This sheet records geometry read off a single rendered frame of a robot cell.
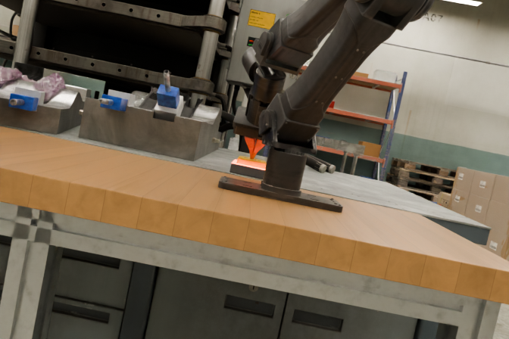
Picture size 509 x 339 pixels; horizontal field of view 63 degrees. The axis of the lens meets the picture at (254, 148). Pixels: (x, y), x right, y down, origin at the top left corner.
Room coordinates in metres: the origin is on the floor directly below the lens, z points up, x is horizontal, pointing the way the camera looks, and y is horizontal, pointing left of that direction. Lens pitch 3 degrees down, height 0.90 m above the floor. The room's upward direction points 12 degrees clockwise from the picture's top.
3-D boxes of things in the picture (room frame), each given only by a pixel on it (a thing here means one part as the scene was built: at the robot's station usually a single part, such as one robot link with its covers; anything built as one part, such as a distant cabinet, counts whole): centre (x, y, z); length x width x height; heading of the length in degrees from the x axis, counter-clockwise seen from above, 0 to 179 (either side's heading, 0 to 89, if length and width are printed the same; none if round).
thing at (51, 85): (1.07, 0.60, 0.90); 0.26 x 0.18 x 0.08; 17
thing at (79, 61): (2.04, 0.82, 0.96); 1.29 x 0.83 x 0.18; 89
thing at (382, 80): (7.15, -1.19, 1.14); 2.06 x 0.65 x 2.27; 86
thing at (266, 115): (0.68, -0.05, 0.90); 0.09 x 0.06 x 0.06; 116
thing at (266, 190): (0.67, -0.06, 0.84); 0.20 x 0.07 x 0.08; 91
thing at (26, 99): (0.83, 0.47, 0.86); 0.13 x 0.05 x 0.05; 17
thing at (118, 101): (0.88, 0.32, 0.89); 0.13 x 0.05 x 0.05; 0
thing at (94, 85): (1.96, 0.79, 0.87); 0.50 x 0.27 x 0.17; 179
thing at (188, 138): (1.15, 0.25, 0.87); 0.50 x 0.26 x 0.14; 179
